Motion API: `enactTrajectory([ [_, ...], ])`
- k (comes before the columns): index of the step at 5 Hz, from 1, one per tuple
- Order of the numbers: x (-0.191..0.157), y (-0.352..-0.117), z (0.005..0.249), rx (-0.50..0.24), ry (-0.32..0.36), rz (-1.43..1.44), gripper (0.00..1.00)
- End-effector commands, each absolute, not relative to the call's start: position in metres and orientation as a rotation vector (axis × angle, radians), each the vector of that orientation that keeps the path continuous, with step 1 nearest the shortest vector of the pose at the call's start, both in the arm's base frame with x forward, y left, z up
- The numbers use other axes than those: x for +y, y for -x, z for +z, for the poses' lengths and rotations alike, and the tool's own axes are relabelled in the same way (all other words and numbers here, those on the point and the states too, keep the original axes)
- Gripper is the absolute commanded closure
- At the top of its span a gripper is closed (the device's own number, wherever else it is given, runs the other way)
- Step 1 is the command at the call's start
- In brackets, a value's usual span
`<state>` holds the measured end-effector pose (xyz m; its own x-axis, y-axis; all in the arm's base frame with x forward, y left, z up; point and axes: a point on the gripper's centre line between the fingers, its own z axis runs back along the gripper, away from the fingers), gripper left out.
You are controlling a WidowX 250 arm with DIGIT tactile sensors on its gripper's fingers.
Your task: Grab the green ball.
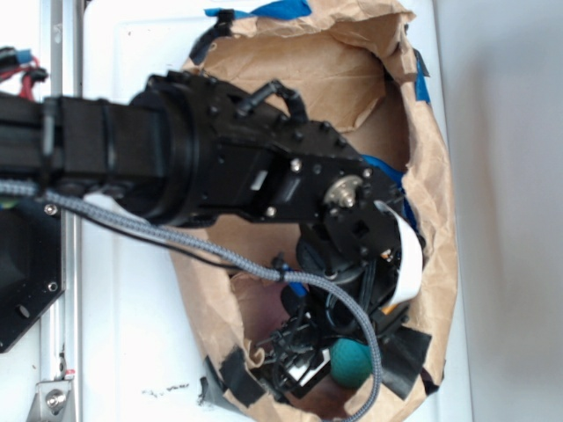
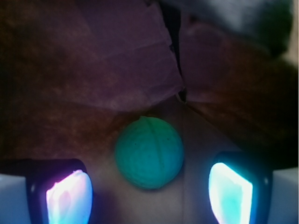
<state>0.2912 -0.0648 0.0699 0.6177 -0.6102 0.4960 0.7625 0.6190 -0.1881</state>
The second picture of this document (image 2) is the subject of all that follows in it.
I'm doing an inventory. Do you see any brown paper bag bin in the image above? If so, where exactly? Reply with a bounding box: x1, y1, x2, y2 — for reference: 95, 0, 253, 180
0, 0, 299, 224

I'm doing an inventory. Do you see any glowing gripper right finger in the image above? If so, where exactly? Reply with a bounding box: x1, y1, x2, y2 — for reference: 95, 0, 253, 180
208, 152, 299, 224

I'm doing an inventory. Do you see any green ball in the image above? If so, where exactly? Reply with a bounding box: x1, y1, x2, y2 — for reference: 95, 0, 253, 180
115, 116, 184, 190

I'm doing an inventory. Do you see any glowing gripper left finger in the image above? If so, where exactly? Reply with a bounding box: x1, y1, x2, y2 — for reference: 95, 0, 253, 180
0, 159, 93, 224

